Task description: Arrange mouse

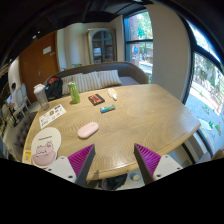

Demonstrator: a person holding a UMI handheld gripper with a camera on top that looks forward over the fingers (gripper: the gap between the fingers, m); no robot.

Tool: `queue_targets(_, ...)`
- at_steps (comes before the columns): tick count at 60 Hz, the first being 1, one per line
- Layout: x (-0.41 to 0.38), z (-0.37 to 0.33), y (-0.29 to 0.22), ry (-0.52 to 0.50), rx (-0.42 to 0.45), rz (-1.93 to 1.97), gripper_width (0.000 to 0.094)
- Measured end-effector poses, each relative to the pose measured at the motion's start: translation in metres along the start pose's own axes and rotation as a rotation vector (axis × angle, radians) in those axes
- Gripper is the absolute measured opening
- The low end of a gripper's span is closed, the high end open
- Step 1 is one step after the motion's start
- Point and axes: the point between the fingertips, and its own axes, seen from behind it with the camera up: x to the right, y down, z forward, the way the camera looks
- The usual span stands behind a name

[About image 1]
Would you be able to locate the teal snack bar wrapper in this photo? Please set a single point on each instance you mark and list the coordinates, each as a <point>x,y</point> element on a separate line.
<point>107,108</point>

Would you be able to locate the brown wooden door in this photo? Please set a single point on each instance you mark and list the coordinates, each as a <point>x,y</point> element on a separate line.
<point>38,62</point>

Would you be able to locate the black and red box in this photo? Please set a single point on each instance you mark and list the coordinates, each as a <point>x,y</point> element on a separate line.
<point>96,99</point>

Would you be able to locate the white sticker sheet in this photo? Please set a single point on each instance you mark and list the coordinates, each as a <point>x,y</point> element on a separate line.
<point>51,115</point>

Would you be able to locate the cream plush toy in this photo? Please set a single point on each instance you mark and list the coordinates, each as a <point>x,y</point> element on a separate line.
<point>112,93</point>

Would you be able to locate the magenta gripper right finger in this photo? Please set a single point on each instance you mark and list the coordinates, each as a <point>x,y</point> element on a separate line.
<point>147,161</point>

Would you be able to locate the grey tufted chair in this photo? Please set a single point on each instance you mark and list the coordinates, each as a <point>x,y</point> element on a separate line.
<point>20,135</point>

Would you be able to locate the striped cushion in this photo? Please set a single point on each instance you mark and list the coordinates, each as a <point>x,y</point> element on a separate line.
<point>71,78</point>
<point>109,78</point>
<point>87,82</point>

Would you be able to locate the wooden glass-door cabinet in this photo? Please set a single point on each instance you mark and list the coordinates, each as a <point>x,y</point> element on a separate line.
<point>101,45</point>

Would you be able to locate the pink computer mouse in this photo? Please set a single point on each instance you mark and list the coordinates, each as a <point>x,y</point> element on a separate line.
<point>88,130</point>

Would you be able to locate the black backpack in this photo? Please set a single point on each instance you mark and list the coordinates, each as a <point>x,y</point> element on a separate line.
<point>53,89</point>

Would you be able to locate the yellow card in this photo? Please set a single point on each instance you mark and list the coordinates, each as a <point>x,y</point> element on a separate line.
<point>27,156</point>

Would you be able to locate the striped cushion left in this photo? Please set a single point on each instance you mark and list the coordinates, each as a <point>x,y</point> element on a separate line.
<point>71,78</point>

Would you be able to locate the grey curved sofa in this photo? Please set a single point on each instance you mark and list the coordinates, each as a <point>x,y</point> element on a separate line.
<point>125,69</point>

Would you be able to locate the clear plastic tumbler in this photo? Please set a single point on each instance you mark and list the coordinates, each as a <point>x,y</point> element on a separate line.
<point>39,91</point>

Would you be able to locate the round hippo mouse pad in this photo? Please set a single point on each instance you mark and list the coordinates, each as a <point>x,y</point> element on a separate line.
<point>45,146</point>

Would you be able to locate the black bag under table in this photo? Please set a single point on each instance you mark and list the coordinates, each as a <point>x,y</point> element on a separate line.
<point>113,183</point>

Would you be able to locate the green drink can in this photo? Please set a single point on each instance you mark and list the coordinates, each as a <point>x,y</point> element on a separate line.
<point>73,89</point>

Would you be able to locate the striped cushion right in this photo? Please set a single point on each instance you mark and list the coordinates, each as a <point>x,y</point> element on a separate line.
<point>109,78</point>

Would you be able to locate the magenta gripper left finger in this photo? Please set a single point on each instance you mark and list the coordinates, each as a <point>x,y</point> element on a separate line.
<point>81,162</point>

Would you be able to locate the striped cushion middle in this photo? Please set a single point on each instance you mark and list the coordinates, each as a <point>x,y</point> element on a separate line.
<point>87,82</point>

